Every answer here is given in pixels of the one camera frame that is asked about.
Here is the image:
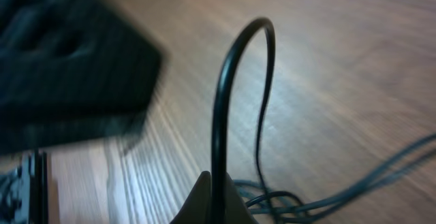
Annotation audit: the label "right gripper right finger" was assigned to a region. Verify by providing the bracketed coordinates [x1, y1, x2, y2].
[224, 174, 257, 224]

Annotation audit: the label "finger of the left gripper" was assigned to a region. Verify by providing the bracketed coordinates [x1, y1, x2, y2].
[1, 0, 164, 154]

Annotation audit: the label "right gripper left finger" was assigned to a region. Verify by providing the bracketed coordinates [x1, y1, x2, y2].
[170, 171, 211, 224]

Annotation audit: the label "black usb cables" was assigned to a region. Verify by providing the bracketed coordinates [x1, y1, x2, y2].
[210, 16, 436, 224]

